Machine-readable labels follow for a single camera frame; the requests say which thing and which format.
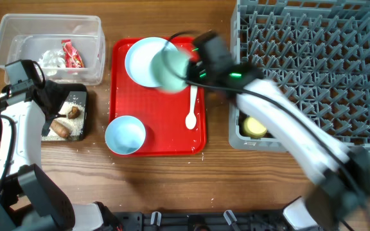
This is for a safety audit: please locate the black plastic tray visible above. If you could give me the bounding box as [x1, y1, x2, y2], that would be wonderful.
[0, 83, 89, 142]

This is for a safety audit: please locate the yellow plastic cup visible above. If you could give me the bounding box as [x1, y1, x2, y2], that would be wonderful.
[242, 117, 267, 139]

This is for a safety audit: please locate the white tissue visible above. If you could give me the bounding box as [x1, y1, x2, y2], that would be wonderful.
[37, 50, 66, 76]

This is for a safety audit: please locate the red snack wrapper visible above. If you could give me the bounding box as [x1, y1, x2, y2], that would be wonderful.
[61, 40, 84, 68]

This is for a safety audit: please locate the red serving tray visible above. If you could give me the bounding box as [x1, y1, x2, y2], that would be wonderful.
[109, 38, 207, 157]

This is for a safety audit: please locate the white plastic spoon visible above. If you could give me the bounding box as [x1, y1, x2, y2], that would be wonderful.
[185, 85, 198, 130]

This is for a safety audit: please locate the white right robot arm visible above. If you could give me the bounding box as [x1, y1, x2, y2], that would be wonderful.
[187, 31, 370, 230]

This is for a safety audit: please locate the clear plastic waste bin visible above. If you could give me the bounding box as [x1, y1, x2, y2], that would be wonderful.
[0, 13, 105, 85]

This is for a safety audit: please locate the light blue plate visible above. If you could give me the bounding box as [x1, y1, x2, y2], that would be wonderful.
[125, 37, 167, 88]

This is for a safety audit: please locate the green bowl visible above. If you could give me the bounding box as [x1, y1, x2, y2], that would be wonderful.
[151, 49, 191, 94]

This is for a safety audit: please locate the light blue small bowl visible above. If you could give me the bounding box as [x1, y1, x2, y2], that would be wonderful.
[105, 115, 146, 155]

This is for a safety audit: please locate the brown food scrap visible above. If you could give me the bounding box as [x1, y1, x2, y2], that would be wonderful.
[67, 106, 80, 119]

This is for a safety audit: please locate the pile of white rice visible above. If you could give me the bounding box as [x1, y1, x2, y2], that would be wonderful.
[41, 102, 85, 141]

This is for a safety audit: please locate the grey dishwasher rack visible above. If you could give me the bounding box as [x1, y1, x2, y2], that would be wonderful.
[231, 0, 370, 152]

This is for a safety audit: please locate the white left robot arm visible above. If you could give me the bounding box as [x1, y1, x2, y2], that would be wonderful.
[0, 60, 124, 230]

